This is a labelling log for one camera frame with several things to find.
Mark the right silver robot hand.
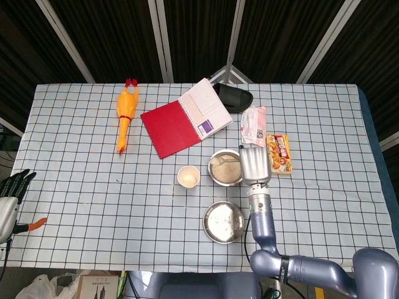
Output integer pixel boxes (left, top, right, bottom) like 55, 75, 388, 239
238, 145, 272, 187

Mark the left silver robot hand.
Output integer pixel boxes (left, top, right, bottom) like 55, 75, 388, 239
0, 169, 47, 244

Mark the clear plastic spoon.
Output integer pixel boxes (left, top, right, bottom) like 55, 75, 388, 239
211, 155, 241, 168

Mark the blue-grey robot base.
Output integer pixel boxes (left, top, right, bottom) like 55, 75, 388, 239
127, 270, 259, 299

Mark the steel bowl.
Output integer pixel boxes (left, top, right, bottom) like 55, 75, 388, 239
208, 149, 247, 187

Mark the steel plate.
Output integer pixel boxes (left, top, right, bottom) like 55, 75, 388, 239
203, 201, 246, 245

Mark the white paper cup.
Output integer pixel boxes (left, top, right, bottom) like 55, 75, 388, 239
176, 165, 201, 189

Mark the yellow curry box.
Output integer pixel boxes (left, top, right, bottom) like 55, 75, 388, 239
266, 133, 294, 175

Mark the white pink plastic packet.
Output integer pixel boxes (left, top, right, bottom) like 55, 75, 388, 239
240, 105, 267, 147

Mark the black slipper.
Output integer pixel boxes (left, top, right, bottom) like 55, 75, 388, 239
211, 82, 254, 114

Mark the white plastic bag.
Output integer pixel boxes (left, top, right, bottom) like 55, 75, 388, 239
15, 270, 91, 299

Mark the blue checkered tablecloth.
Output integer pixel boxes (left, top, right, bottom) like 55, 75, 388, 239
7, 82, 394, 272

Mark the red spiral notebook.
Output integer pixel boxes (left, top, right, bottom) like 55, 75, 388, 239
140, 77, 234, 160

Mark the white partition base foot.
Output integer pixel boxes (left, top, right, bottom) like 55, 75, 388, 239
208, 64, 255, 84

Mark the brown cardboard box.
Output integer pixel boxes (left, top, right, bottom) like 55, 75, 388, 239
75, 273, 121, 299

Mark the yellow rubber chicken toy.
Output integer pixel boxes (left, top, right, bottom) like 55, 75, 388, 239
116, 78, 140, 156

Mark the white partition frame post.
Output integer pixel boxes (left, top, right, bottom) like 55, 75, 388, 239
148, 0, 175, 83
226, 0, 247, 68
36, 0, 96, 84
296, 0, 356, 84

